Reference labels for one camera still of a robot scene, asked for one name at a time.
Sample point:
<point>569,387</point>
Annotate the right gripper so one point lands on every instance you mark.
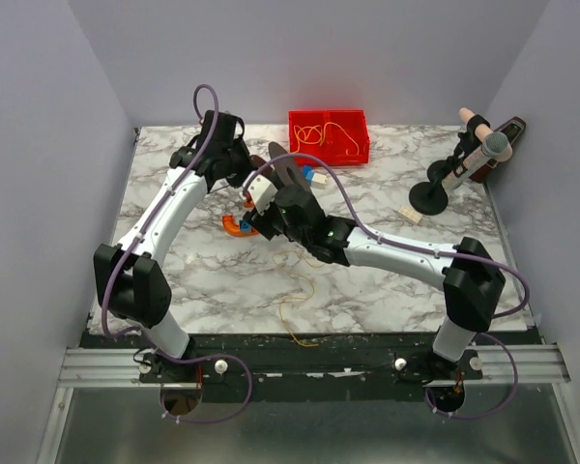
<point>263,222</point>

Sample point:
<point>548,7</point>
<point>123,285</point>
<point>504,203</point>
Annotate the dark grey perforated spool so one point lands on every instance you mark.
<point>287,170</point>

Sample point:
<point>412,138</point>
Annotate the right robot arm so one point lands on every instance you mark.
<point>472,286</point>

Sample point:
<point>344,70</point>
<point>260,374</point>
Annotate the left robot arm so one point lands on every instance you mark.
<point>129,280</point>

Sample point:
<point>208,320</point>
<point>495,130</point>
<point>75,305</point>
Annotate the orange curved toy track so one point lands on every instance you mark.
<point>237,227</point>

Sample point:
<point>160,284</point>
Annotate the blue and white brick stack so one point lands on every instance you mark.
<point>314,178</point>

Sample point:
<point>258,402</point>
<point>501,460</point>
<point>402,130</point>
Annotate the red plastic bin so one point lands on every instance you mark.
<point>338,137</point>

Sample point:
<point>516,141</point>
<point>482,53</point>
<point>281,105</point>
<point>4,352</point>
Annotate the cream toy brick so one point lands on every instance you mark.
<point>410,214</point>

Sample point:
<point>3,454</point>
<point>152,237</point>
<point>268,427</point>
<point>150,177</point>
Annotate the black microphone stand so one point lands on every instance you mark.
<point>430,198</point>

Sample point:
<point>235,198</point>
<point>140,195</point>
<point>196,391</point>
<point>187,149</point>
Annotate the rhinestone microphone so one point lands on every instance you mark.
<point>470,164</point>

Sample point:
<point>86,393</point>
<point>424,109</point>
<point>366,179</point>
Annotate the brown box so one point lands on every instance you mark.
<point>502,147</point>

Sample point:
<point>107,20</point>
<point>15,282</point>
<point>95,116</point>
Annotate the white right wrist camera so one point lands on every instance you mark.
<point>260,192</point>

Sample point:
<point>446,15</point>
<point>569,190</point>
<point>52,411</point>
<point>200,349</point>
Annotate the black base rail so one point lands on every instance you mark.
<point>272,367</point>

